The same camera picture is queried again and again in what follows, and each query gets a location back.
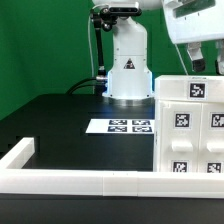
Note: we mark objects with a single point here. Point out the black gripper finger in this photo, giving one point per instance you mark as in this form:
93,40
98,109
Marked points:
220,57
196,57

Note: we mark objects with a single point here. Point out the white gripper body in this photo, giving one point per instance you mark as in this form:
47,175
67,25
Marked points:
194,20

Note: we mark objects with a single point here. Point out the white box with tags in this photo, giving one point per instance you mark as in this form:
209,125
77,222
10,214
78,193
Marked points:
190,88

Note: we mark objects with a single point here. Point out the white cabinet body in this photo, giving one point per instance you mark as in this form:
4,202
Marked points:
156,159

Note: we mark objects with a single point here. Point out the white sheet with four tags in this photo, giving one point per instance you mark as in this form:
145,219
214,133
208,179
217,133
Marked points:
120,126

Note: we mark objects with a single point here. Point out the white U-shaped table fence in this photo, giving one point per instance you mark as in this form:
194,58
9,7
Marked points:
16,179

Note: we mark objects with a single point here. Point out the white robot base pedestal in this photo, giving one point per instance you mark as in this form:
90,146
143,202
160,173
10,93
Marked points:
129,81

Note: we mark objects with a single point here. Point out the black camera on mount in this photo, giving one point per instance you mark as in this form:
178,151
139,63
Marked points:
105,19

